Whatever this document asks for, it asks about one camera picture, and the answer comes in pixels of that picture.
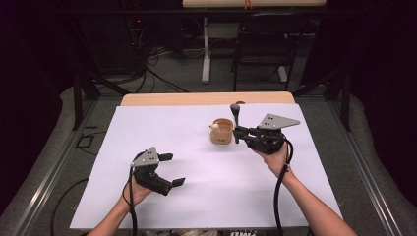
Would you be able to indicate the white table sheet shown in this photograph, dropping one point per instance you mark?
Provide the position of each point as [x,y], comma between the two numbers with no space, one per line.
[157,131]

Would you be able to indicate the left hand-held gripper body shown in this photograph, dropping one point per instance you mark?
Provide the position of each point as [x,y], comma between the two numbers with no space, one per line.
[147,173]

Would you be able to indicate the grey metal floor rail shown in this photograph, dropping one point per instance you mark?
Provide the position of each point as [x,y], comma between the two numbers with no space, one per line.
[49,178]
[367,170]

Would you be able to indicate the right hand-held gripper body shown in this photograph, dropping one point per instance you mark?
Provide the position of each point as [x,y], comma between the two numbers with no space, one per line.
[267,141]

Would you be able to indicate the round wooden brush holder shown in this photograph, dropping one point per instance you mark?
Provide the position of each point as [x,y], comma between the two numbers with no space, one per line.
[223,137]

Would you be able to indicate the small pale animal figurine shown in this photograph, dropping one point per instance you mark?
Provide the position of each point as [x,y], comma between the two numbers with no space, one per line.
[215,127]

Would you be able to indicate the wooden desk with white legs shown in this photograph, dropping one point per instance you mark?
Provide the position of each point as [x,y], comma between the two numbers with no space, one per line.
[206,59]

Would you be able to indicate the dark computer tower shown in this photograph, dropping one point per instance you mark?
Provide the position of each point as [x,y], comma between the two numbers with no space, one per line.
[111,46]

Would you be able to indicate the black folding chair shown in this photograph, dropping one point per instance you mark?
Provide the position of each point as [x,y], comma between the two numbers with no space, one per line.
[268,42]

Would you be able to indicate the person's left hand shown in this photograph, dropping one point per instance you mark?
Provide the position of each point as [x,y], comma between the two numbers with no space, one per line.
[136,193]

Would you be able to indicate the black metal stand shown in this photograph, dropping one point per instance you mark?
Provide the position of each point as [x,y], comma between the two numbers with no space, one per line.
[77,105]
[345,105]

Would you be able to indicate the black metal crossbar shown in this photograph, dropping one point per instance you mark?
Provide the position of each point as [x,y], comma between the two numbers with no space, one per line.
[131,12]

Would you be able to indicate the orange clamp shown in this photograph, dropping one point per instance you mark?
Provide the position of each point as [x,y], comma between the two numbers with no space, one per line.
[248,4]

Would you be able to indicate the person's right hand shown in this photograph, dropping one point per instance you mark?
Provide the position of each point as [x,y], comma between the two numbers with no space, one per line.
[278,162]

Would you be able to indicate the black makeup brush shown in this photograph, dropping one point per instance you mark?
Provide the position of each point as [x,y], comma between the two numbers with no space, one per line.
[235,109]

